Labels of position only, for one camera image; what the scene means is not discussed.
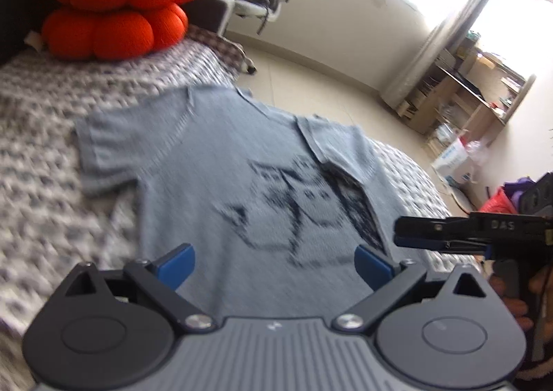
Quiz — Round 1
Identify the grey curtain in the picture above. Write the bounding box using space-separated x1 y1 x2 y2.
379 0 488 108

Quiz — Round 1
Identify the red basket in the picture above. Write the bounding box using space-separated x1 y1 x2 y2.
478 186 517 214

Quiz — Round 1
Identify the right fuzzy sleeve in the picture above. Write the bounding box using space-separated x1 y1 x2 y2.
514 343 553 391

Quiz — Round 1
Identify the wooden desk shelf unit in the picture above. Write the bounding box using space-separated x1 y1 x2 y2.
395 31 535 156

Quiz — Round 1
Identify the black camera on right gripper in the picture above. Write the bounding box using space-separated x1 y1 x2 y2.
518 172 553 217

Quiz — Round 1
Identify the white paper shopping bag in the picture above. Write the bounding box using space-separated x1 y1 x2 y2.
432 139 475 188

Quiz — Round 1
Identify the person's right hand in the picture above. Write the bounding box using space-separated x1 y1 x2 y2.
488 267 552 342

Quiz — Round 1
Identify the purple plush toy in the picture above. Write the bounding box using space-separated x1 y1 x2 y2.
503 177 535 207

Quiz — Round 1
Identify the grey knitted cat sweater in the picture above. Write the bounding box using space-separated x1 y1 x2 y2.
75 86 427 320

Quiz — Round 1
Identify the red ball-shaped plush cushion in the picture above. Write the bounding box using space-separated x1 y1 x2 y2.
41 0 193 61

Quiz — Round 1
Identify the grey patterned bed cover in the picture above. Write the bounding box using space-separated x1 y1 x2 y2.
0 23 485 391

